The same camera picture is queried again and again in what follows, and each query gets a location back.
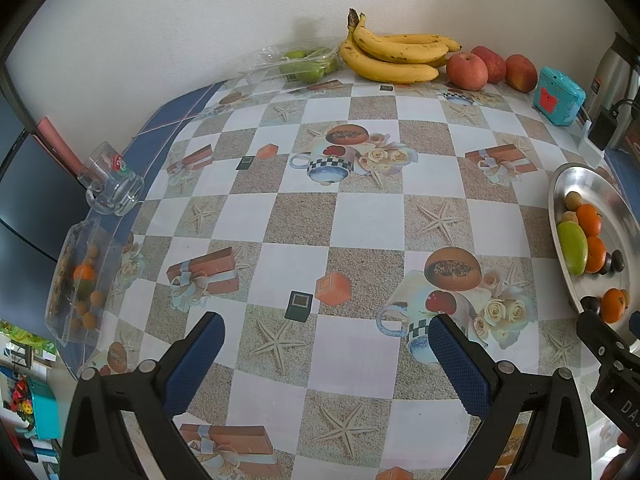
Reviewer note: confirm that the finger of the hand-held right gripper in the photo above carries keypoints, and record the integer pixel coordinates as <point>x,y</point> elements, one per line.
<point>602,337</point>

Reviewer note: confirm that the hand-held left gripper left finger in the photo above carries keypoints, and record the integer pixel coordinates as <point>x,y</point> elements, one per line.
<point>196,364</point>

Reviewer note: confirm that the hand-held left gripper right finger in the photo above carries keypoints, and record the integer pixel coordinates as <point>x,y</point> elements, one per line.
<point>460,366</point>

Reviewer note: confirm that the dark plum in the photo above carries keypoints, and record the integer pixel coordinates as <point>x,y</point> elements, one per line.
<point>605,268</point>
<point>590,304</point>
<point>617,259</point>

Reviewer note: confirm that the green mango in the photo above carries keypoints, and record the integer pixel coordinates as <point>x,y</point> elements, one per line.
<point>572,249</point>

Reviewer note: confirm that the brown longan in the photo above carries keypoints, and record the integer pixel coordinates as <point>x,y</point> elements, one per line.
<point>567,217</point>
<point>573,200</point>

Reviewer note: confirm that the round steel plate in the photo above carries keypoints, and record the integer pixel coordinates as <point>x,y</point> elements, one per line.
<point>620,210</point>

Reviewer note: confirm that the cluster of small longans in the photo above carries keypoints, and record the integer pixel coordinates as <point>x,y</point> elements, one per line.
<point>97,298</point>

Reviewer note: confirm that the small orange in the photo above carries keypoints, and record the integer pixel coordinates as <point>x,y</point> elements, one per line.
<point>84,272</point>

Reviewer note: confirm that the teal storage bin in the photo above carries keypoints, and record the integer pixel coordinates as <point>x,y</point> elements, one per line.
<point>45,412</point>

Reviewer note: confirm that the clear plastic clamshell box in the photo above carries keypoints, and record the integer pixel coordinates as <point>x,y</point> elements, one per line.
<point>65,265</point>

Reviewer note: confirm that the checkered printed tablecloth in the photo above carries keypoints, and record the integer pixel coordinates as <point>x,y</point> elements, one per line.
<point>300,220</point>

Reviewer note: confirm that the clear glass mug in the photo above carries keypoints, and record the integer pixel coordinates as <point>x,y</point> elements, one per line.
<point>112,187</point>

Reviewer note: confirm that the black power adapter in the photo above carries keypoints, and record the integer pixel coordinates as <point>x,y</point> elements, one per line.
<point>602,128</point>

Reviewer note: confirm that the teal plastic box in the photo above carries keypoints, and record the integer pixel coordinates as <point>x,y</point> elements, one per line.
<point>557,97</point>

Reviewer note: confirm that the pink flat object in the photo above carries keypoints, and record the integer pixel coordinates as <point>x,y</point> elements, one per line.
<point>57,145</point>

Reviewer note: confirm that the silver kettle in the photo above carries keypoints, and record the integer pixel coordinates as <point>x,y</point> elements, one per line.
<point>612,70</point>

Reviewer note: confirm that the red apple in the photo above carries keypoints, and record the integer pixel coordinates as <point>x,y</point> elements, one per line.
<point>466,71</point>
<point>521,72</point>
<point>492,60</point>

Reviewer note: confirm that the yellow banana bunch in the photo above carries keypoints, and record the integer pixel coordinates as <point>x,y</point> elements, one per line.
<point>390,65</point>

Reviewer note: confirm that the clear plastic fruit pack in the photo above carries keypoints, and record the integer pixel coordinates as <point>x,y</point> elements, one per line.
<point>265,62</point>

